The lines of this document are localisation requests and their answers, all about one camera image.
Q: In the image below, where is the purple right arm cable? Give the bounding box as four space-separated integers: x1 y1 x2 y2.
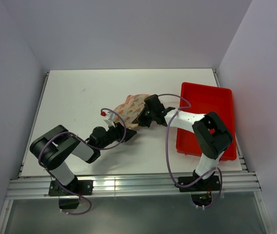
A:
157 94 223 210

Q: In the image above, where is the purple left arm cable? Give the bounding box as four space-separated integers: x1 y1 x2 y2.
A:
38 108 127 216

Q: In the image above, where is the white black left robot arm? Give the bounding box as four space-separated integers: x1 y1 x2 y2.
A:
30 123 137 195

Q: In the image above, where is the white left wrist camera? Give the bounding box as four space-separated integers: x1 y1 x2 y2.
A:
100 110 116 127

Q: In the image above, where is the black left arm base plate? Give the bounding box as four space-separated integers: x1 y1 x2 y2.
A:
48 179 94 211

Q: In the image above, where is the pink mesh laundry bag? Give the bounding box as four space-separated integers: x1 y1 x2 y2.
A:
114 94 150 130

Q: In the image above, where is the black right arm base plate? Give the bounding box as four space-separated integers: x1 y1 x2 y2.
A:
178 175 222 192

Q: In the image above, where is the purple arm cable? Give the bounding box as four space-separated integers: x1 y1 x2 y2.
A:
157 94 223 210
38 108 127 216

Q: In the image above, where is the red plastic tray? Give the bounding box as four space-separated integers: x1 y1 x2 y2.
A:
176 82 235 156

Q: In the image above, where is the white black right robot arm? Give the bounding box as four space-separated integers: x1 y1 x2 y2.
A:
133 95 233 190

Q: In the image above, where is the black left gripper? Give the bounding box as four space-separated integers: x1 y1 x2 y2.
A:
98 121 136 150

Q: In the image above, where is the aluminium rail frame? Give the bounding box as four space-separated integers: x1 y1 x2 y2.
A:
0 69 275 234

